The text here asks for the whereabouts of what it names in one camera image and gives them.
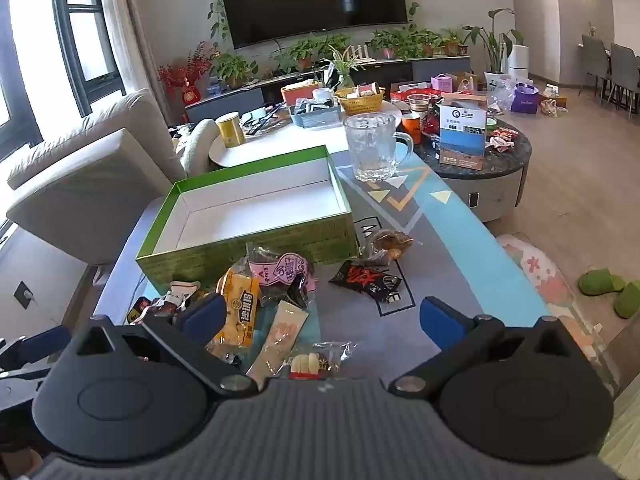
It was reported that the black framed window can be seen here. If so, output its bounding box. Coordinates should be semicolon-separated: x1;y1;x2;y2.
0;0;131;146

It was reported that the tall leafy plant white pot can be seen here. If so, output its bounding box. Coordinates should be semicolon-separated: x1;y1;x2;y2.
462;8;525;76

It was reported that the grey dining chair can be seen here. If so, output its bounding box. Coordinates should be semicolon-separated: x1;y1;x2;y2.
580;35;613;96
610;42;640;111

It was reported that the red berry decoration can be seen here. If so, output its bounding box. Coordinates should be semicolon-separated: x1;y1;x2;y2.
157;42;221;106

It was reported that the white and blue carton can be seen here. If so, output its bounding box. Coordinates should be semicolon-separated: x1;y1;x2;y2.
434;92;488;168

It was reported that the white air purifier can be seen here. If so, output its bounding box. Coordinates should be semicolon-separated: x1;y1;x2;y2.
507;45;531;81

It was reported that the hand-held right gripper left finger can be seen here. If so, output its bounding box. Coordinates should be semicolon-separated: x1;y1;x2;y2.
70;292;261;401

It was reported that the spider plant in glass vase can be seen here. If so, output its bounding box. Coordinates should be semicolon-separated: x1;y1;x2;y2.
320;45;366;90

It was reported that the light curtain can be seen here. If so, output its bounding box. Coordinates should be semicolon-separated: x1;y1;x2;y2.
100;0;163;98

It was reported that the clear packet of white candies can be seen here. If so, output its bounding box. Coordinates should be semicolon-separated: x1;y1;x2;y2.
287;341;361;381

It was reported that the yellow tin can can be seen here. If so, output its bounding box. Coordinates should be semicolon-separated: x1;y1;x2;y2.
215;112;247;149

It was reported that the clear plastic pitcher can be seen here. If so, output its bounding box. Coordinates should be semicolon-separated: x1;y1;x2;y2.
342;112;416;183

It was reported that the wall socket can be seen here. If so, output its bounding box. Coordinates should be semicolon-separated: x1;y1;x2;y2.
14;280;36;308

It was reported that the green slipper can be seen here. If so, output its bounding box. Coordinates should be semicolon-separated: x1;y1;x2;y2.
579;269;626;295
614;282;640;320

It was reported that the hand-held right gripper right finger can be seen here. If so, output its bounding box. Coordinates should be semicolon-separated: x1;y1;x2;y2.
390;296;576;398

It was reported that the blue plastic tray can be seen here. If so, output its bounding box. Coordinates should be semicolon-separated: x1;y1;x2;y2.
290;97;346;128

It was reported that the dark round table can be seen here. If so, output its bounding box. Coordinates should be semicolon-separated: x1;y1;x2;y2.
415;110;530;223

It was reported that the black and red snack packet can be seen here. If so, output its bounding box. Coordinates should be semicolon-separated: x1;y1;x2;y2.
329;260;403;303

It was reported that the beige long snack packet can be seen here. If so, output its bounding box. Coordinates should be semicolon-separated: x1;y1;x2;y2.
245;300;311;386

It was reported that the green potted plant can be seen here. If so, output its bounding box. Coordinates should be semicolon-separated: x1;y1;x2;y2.
369;29;407;60
405;29;442;58
442;27;468;57
272;39;321;72
210;52;257;90
320;34;352;58

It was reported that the dark snack packet pink label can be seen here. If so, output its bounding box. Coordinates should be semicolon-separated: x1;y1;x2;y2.
246;245;321;311

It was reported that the white paper bag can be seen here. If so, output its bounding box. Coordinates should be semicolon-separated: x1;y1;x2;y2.
484;71;511;103

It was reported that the pile of red packets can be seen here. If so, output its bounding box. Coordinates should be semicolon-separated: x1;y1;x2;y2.
485;127;521;153

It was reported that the white round table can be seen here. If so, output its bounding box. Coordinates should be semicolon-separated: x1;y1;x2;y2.
209;100;416;168

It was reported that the dark television cabinet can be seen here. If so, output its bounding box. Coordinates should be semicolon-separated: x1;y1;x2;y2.
185;55;473;121

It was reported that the yellow snack packet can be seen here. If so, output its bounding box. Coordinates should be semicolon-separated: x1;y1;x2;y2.
207;267;262;356

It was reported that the yellow wicker basket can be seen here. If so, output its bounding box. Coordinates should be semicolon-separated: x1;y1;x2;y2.
335;86;387;115

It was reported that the orange tissue box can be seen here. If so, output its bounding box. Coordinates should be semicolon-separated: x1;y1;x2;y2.
280;82;321;106

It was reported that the clear wrapped brown pastry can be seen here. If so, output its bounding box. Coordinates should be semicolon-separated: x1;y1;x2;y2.
357;229;416;266

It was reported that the purple gift bag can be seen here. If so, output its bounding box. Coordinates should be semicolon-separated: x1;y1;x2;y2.
510;82;540;113

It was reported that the black and yellow small packet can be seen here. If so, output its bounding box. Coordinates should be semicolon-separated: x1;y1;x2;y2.
127;296;153;323

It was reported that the black wall television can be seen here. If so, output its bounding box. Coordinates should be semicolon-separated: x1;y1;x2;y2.
215;0;408;51

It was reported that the beige sofa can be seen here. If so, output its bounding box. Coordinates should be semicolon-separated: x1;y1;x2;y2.
0;87;221;266

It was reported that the stack of paper cups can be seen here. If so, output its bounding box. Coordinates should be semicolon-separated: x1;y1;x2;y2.
407;94;433;131

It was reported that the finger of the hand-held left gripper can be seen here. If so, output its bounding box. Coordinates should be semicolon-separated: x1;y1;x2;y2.
0;326;72;363
0;364;51;386

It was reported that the floral floor rug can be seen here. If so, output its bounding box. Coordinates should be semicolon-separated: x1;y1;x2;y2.
495;232;621;396

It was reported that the white and brown small packet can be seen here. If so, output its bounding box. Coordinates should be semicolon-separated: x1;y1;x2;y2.
150;280;201;316

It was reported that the green cardboard box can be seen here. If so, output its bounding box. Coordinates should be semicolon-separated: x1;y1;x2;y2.
136;145;360;293

